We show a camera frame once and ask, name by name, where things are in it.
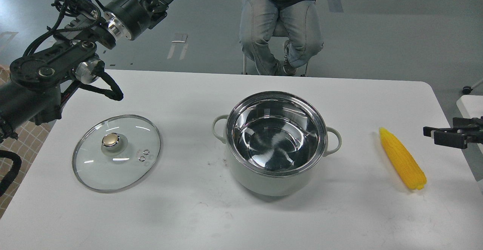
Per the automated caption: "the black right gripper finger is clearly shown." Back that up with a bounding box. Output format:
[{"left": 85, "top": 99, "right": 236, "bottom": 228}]
[{"left": 423, "top": 117, "right": 483, "bottom": 150}]

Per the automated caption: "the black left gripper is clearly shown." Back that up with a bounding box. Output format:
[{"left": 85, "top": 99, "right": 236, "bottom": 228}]
[{"left": 103, "top": 0, "right": 174, "bottom": 41}]

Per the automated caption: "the yellow corn cob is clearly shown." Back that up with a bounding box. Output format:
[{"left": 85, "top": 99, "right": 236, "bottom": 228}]
[{"left": 379, "top": 127, "right": 427, "bottom": 190}]

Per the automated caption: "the glass pot lid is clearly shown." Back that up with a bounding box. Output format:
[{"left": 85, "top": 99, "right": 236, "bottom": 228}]
[{"left": 71, "top": 114, "right": 163, "bottom": 193}]

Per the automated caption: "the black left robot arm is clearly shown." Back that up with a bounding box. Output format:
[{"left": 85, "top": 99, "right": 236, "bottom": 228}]
[{"left": 0, "top": 0, "right": 174, "bottom": 141}]

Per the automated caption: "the pale green steel pot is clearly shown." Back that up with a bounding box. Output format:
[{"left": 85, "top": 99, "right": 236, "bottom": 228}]
[{"left": 211, "top": 91, "right": 342, "bottom": 196}]

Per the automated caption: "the seated person in jeans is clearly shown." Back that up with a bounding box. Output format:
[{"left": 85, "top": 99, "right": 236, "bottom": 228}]
[{"left": 240, "top": 0, "right": 325, "bottom": 76}]

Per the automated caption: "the beige checkered cloth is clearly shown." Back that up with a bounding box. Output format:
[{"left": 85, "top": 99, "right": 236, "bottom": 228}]
[{"left": 0, "top": 64, "right": 52, "bottom": 219}]

